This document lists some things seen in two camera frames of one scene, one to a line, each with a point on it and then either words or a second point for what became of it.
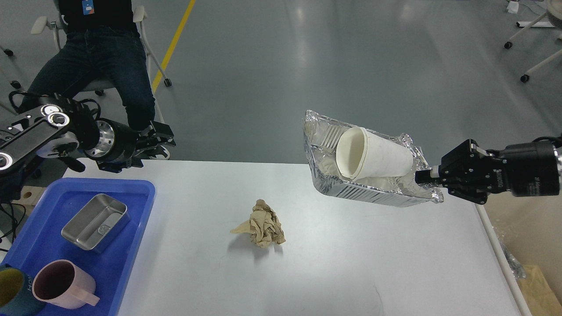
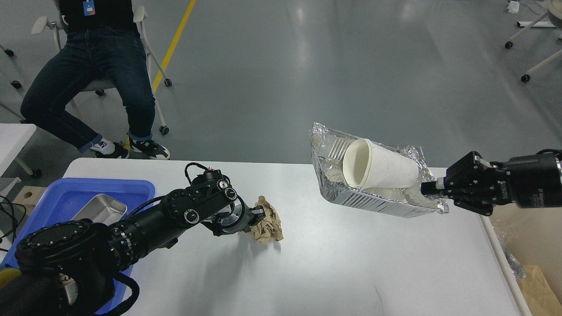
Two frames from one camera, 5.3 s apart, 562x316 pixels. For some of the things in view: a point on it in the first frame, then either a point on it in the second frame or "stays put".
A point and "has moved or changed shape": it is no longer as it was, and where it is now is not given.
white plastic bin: [530, 227] stays put
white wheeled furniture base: [553, 12] stays put
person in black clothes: [102, 44] stays put
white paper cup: [362, 155] has moved or changed shape
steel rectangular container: [102, 217] stays put
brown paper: [263, 226] stays put
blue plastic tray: [37, 240] stays put
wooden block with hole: [29, 196] stays put
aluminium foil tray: [322, 135] has moved or changed shape
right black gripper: [528, 170] to [531, 181]
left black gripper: [118, 148] to [236, 220]
